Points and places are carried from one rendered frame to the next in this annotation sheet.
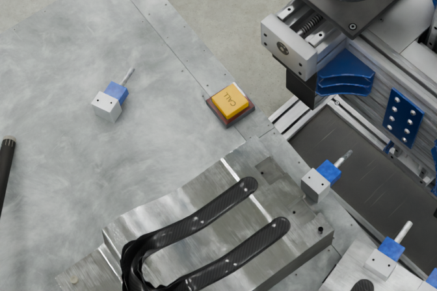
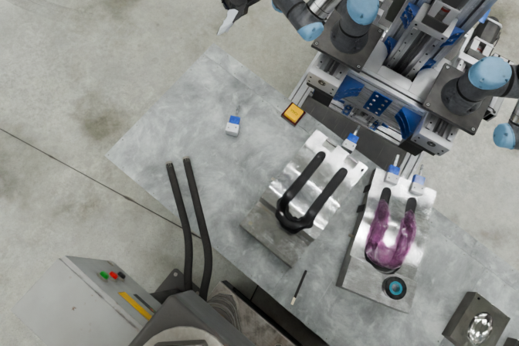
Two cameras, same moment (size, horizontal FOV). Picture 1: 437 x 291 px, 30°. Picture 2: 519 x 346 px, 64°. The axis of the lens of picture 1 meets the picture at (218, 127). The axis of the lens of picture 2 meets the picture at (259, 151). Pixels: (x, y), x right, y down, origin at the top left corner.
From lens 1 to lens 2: 55 cm
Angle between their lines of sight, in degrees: 15
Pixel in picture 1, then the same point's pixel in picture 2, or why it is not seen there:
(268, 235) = (337, 178)
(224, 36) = not seen: hidden behind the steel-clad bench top
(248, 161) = (317, 143)
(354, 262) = (378, 180)
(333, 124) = (313, 104)
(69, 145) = (218, 153)
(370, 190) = (340, 133)
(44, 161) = (208, 164)
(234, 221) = (320, 174)
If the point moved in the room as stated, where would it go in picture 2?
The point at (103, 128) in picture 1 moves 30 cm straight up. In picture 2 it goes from (232, 140) to (230, 114)
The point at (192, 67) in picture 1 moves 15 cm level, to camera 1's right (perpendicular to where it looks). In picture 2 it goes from (267, 98) to (297, 86)
